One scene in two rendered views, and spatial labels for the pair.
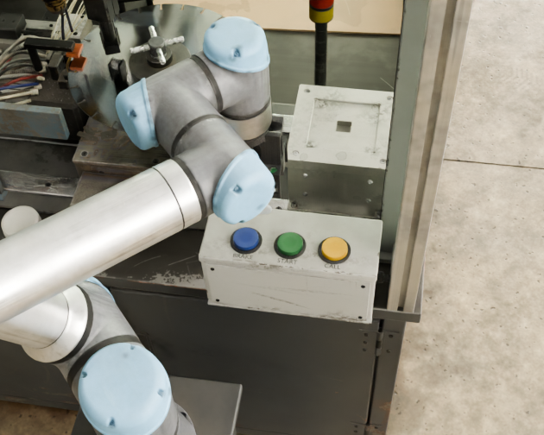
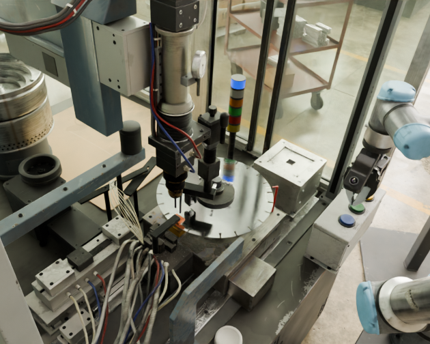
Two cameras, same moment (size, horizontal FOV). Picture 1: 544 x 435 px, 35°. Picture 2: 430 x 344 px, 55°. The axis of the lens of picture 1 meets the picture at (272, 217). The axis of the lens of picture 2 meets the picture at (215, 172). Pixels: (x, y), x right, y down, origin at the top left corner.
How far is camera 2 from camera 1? 1.27 m
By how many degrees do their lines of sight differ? 45
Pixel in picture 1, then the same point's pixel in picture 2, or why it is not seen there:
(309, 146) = (296, 177)
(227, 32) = (398, 87)
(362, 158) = (315, 164)
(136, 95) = (425, 127)
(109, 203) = not seen: outside the picture
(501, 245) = not seen: hidden behind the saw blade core
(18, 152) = (162, 319)
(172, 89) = (424, 117)
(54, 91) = (171, 256)
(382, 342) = not seen: hidden behind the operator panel
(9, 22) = (81, 255)
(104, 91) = (218, 222)
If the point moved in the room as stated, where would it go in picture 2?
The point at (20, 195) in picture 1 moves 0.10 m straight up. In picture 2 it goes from (202, 332) to (203, 310)
